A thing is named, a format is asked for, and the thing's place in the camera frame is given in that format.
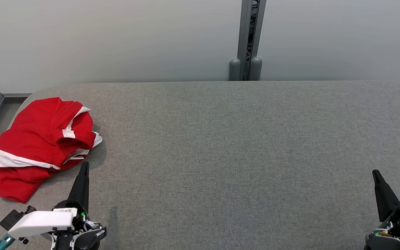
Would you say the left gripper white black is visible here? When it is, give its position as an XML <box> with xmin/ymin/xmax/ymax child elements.
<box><xmin>7</xmin><ymin>161</ymin><xmax>107</xmax><ymax>250</ymax></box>

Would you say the red shirt with white sleeves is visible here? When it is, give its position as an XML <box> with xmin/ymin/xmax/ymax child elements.
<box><xmin>7</xmin><ymin>97</ymin><xmax>103</xmax><ymax>170</ymax></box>

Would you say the left camera cable teal plug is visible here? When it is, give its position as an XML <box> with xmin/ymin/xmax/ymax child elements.
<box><xmin>0</xmin><ymin>233</ymin><xmax>16</xmax><ymax>250</ymax></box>

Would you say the grey cylindrical post foot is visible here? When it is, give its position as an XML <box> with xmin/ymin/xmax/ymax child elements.
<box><xmin>250</xmin><ymin>57</ymin><xmax>263</xmax><ymax>81</ymax></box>
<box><xmin>229</xmin><ymin>58</ymin><xmax>241</xmax><ymax>81</ymax></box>

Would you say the grey metal post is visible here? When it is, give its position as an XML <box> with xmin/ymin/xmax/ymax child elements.
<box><xmin>237</xmin><ymin>0</ymin><xmax>267</xmax><ymax>81</ymax></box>

